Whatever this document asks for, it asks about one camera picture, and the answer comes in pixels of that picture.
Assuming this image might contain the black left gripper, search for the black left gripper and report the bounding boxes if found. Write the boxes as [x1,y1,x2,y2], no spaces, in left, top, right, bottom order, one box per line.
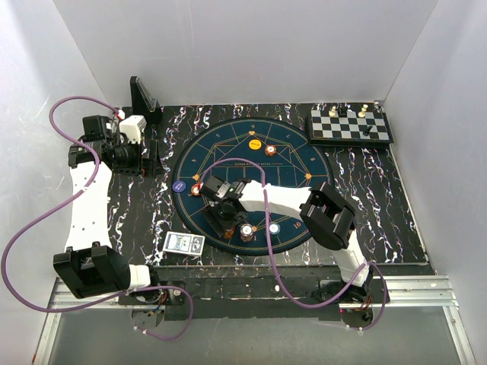
[113,137,164,178]

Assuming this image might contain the white chess piece right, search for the white chess piece right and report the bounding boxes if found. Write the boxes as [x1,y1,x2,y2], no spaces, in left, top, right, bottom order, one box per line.
[358,104,368,118]

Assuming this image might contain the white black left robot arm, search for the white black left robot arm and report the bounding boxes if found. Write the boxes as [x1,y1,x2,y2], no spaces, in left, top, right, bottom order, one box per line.
[53,115,162,304]

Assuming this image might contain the orange poker chip stack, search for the orange poker chip stack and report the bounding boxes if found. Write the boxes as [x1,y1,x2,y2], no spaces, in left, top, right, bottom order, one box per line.
[223,229,234,240]

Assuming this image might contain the black card holder stand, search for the black card holder stand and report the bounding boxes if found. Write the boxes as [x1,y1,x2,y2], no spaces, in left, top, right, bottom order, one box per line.
[129,76,163,125]

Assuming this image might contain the blue white poker chip stack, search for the blue white poker chip stack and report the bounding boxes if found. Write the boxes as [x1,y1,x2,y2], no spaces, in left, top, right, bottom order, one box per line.
[240,224,254,243]

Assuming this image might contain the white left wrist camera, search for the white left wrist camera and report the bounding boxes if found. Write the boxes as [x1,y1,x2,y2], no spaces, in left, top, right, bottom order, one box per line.
[119,115,147,144]

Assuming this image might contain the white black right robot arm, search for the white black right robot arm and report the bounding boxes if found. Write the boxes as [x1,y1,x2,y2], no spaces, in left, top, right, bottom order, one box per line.
[199,176,373,303]

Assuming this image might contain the black white chess board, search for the black white chess board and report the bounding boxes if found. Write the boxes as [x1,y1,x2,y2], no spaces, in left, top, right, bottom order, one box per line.
[306,109,393,148]

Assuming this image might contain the aluminium rail frame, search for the aluminium rail frame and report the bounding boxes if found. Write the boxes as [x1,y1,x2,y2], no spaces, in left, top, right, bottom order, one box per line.
[34,271,476,364]

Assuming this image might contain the green poker chip stack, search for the green poker chip stack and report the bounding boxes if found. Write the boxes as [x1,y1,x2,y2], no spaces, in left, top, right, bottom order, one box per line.
[266,222,281,245]

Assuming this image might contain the purple small blind button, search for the purple small blind button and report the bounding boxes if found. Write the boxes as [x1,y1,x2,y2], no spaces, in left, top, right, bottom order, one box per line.
[172,180,186,193]

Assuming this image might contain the yellow big blind button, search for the yellow big blind button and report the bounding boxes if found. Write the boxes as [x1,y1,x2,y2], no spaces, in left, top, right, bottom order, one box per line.
[248,138,262,151]

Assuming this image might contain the orange chips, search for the orange chips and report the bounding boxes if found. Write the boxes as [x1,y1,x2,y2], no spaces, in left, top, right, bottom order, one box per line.
[190,183,202,196]
[265,145,277,157]

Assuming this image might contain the black chess piece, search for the black chess piece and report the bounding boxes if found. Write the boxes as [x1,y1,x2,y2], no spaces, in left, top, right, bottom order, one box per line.
[363,125,373,136]
[338,103,348,118]

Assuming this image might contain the blue playing card box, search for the blue playing card box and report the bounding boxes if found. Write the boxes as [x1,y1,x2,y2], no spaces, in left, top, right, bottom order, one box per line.
[162,231,205,256]

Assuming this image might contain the round blue poker mat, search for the round blue poker mat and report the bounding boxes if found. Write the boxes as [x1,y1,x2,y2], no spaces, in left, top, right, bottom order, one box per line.
[173,118,335,256]

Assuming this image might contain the black chess piece back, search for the black chess piece back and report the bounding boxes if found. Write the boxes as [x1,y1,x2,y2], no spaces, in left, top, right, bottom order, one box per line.
[338,103,348,118]

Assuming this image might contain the black chess piece front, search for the black chess piece front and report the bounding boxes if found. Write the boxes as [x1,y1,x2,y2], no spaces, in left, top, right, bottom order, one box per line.
[363,125,373,136]

